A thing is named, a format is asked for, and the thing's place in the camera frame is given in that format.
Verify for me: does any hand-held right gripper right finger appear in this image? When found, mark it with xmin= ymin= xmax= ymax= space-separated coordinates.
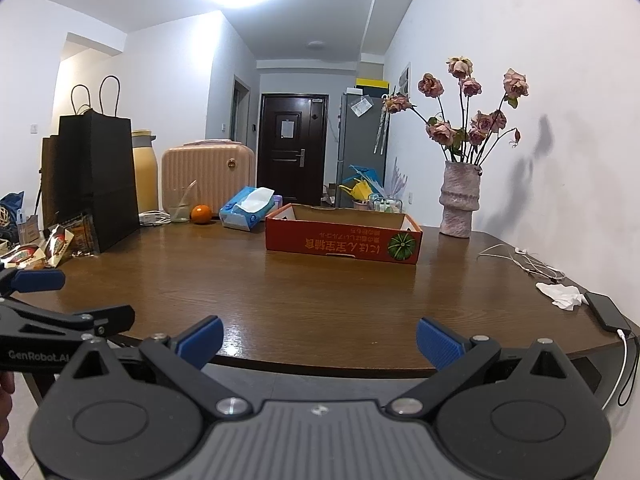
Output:
xmin=385 ymin=317 xmax=576 ymax=416

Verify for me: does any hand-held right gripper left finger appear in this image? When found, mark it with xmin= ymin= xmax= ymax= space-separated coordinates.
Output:
xmin=66 ymin=315 xmax=253 ymax=417

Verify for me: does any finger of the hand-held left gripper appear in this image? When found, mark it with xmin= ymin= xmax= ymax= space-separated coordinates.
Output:
xmin=0 ymin=302 xmax=136 ymax=343
xmin=0 ymin=269 xmax=66 ymax=297

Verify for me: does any orange cardboard box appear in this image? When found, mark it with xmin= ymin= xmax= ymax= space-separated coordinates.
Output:
xmin=265 ymin=203 xmax=424 ymax=265

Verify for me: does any red snack packet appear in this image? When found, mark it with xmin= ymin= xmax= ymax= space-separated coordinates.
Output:
xmin=0 ymin=244 xmax=49 ymax=270
xmin=42 ymin=224 xmax=76 ymax=267

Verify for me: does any brown snack packet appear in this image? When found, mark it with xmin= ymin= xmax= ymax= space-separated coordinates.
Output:
xmin=60 ymin=212 xmax=97 ymax=257

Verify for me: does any brown paper bag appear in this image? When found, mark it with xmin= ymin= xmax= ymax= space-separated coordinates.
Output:
xmin=41 ymin=135 xmax=64 ymax=234

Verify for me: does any black paper bag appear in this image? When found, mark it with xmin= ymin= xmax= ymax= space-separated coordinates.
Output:
xmin=54 ymin=75 xmax=141 ymax=254

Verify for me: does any clear glass cup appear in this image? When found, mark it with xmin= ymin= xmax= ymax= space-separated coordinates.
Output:
xmin=169 ymin=192 xmax=194 ymax=225

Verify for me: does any blue tissue pack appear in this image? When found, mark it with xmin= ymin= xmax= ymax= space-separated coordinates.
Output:
xmin=219 ymin=186 xmax=282 ymax=233

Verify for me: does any crumpled white tissue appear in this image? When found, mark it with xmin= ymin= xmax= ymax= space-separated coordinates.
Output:
xmin=536 ymin=281 xmax=589 ymax=311

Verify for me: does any pink ceramic vase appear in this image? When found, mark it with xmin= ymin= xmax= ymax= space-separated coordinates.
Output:
xmin=439 ymin=161 xmax=482 ymax=239

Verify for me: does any storage rack with bottles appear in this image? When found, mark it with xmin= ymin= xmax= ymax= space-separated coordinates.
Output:
xmin=370 ymin=195 xmax=404 ymax=214

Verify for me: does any yellow thermos jug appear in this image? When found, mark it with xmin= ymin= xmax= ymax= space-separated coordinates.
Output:
xmin=131 ymin=130 xmax=160 ymax=215

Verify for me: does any pink suitcase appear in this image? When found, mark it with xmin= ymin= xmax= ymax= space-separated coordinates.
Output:
xmin=161 ymin=140 xmax=257 ymax=216

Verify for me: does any yellow watering can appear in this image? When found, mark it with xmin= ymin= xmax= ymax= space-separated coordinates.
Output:
xmin=339 ymin=182 xmax=374 ymax=201

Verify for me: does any black phone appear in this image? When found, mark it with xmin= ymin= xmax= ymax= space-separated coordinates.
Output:
xmin=584 ymin=291 xmax=632 ymax=334

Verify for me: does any blue plastic rack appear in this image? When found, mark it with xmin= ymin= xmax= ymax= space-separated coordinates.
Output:
xmin=341 ymin=164 xmax=386 ymax=191

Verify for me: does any dark brown door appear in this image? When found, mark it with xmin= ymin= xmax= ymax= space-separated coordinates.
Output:
xmin=256 ymin=92 xmax=330 ymax=204

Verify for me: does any grey fridge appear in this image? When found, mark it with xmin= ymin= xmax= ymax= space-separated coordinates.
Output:
xmin=337 ymin=91 xmax=389 ymax=209

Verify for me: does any dried pink roses bunch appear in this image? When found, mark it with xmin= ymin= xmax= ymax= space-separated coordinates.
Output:
xmin=382 ymin=56 xmax=530 ymax=166

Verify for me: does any white umbrella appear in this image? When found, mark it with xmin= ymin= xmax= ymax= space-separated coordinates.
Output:
xmin=374 ymin=95 xmax=391 ymax=156

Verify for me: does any grey interior door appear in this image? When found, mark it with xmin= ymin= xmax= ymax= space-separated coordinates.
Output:
xmin=231 ymin=75 xmax=251 ymax=146

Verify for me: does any white earphones cable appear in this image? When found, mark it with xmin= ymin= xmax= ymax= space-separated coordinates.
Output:
xmin=476 ymin=243 xmax=566 ymax=281

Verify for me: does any purple wall sticker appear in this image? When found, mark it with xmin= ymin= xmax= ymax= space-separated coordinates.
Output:
xmin=391 ymin=156 xmax=411 ymax=199

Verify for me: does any white phone charging cable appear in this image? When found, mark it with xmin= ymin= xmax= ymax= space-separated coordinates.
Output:
xmin=602 ymin=329 xmax=632 ymax=411

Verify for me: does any black wrist strap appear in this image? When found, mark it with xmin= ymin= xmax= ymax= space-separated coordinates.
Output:
xmin=617 ymin=334 xmax=640 ymax=408

